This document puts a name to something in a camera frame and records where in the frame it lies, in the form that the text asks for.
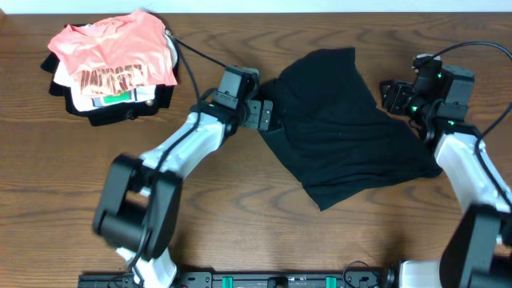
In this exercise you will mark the black garment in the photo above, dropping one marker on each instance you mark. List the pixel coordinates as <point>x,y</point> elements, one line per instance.
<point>327,130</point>

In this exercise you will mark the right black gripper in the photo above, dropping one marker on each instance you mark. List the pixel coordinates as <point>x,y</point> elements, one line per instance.
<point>393,101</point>

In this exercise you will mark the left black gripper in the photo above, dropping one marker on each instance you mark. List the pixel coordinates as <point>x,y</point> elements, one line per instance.
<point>253,120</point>

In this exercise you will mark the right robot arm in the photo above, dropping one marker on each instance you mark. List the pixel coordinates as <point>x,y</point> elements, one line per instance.
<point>437,102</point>

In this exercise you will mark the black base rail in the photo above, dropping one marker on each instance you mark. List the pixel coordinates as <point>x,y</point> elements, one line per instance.
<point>351,278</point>

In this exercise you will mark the white folded t-shirt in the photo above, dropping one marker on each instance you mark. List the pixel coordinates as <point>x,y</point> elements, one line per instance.
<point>142,94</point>

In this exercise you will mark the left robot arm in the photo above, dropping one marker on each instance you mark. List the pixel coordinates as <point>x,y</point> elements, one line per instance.
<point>138,209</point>

